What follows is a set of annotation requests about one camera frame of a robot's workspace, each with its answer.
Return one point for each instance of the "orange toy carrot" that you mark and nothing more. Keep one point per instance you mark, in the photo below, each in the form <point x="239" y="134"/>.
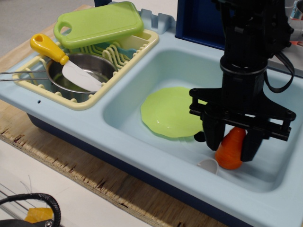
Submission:
<point x="228" y="155"/>

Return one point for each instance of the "yellow handled toy knife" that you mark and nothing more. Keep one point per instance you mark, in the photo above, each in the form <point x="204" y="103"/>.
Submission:
<point x="46" y="46"/>

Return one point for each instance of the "metal wire pot handle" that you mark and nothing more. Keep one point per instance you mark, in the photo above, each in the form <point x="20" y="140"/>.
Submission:
<point x="22" y="75"/>

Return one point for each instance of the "stainless steel pot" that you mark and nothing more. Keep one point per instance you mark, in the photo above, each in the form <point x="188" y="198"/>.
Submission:
<point x="96" y="66"/>

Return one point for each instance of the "teal plastic dish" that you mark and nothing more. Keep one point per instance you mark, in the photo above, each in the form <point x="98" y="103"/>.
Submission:
<point x="126" y="52"/>

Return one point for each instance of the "light blue toy sink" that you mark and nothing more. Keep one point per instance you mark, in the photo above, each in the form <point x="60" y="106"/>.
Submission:
<point x="266" y="192"/>

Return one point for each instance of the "cream dish drying rack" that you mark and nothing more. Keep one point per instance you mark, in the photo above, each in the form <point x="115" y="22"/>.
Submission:
<point x="142" y="42"/>

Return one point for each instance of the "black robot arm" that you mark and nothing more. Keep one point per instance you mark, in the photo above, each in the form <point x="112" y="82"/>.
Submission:
<point x="255" y="31"/>

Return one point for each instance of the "green plastic plate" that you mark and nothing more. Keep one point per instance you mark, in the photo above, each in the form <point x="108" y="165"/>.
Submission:
<point x="166" y="112"/>

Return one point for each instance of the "dark blue plastic box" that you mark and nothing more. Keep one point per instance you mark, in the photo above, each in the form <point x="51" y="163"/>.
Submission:
<point x="199" y="21"/>

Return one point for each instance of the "yellow tape piece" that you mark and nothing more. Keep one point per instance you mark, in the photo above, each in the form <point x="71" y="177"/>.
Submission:
<point x="35" y="215"/>

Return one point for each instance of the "green plastic cutting board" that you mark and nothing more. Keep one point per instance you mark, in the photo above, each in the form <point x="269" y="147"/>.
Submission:
<point x="97" y="25"/>

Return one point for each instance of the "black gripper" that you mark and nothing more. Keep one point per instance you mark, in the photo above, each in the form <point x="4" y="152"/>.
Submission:
<point x="262" y="117"/>

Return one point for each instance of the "grey toy faucet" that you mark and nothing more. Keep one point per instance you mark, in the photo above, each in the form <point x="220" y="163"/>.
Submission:
<point x="296" y="35"/>

